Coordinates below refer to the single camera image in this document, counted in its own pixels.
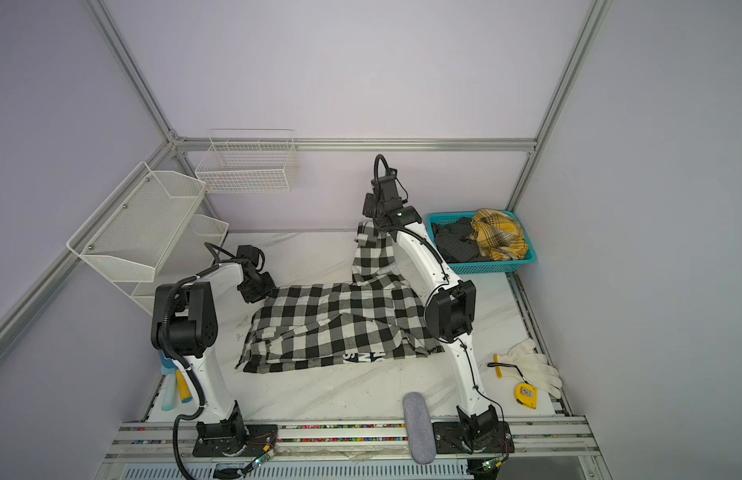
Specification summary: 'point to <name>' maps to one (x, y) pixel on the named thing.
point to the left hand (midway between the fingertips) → (267, 294)
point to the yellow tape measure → (526, 394)
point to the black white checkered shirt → (377, 316)
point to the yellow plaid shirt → (499, 236)
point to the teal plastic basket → (480, 267)
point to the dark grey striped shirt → (452, 238)
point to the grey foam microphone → (419, 429)
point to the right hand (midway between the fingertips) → (374, 198)
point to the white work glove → (533, 366)
